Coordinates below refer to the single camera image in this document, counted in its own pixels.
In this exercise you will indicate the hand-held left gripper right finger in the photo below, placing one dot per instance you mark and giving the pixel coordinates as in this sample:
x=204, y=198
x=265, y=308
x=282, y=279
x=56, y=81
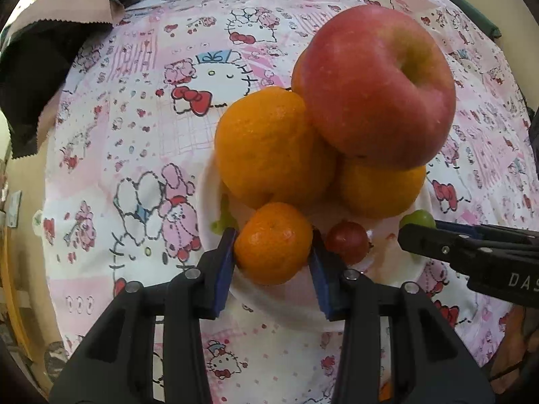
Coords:
x=322, y=286

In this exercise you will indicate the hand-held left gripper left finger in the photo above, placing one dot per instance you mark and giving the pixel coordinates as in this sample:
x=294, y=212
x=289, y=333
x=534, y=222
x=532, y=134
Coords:
x=223, y=269

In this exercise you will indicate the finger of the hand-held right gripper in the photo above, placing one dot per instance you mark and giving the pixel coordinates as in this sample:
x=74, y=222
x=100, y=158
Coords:
x=471, y=230
x=433, y=246

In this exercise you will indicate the green grape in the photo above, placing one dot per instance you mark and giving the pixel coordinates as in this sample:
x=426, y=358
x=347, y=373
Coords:
x=417, y=219
x=221, y=223

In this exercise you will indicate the white plate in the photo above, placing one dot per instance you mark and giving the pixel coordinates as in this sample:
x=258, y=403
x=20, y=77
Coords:
x=278, y=298

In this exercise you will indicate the red grape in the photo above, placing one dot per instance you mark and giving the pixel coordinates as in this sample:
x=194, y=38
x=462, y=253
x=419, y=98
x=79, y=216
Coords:
x=347, y=242

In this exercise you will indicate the small mandarin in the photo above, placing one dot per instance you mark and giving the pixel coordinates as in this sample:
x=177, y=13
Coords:
x=273, y=244
x=385, y=391

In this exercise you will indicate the red apple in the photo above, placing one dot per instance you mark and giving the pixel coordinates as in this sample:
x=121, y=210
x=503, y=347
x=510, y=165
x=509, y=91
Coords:
x=370, y=84

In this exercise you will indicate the person's right hand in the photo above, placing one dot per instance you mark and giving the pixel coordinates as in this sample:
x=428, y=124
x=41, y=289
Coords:
x=522, y=332

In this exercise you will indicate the pink printed blanket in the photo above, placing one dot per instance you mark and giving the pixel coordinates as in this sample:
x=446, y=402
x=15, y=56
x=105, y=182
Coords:
x=147, y=155

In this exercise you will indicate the small blue card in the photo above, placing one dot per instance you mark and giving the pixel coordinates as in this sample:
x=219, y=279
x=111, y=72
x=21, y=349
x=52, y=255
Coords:
x=12, y=210

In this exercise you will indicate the pink and black fabric sheet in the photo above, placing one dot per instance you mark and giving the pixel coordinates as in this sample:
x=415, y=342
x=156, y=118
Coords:
x=29, y=84

